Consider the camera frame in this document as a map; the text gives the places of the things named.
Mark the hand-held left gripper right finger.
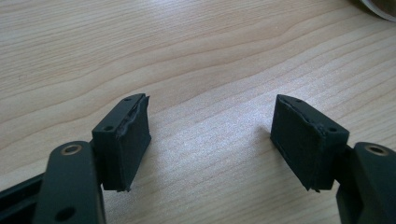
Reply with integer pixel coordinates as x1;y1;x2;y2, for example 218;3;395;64
269;94;350;193

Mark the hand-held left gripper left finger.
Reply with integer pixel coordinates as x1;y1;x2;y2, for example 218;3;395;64
91;92;152;192

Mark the dark round object, white rim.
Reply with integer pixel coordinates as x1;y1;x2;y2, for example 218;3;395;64
349;0;396;23

